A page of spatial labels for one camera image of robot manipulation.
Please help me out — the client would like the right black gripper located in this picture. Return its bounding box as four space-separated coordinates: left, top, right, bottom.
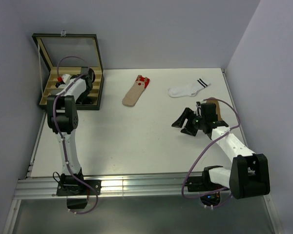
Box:
171 107 206 137

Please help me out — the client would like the beige reindeer sock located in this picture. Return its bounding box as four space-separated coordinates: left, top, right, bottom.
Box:
122 75 150 107

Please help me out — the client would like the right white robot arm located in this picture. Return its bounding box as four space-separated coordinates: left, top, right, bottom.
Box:
172 97 271 199

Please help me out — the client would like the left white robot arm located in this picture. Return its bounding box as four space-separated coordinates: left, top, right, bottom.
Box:
47 67 95 195

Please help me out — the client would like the brown sock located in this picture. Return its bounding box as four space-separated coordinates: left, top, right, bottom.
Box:
206 99 223 121

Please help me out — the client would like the black white rolled sock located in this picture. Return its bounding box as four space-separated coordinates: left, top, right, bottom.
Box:
55 81 66 89

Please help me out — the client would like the white striped sock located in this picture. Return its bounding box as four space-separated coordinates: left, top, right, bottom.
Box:
167 78 211 98

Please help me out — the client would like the grey rolled sock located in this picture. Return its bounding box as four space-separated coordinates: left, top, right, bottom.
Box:
50 89 63 95

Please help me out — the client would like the black compartment storage box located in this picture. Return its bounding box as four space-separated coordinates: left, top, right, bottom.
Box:
32 30 104 111

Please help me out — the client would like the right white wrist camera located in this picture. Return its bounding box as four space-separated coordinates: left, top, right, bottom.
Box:
196 101 201 116

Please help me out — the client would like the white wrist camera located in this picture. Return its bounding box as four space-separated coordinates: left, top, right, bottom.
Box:
196 101 201 116
58 74 72 84

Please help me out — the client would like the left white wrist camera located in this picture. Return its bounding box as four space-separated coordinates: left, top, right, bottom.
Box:
58 74 72 84

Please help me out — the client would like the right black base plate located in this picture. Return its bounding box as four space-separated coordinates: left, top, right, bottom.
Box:
185 175 223 206

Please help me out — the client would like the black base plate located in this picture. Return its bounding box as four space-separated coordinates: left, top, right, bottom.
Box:
52 171 101 212
185 175 223 206

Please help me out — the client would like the aluminium mounting rail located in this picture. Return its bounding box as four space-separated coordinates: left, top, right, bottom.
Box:
14 170 271 199

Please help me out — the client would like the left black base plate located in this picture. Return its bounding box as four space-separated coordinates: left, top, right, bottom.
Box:
52 171 101 212

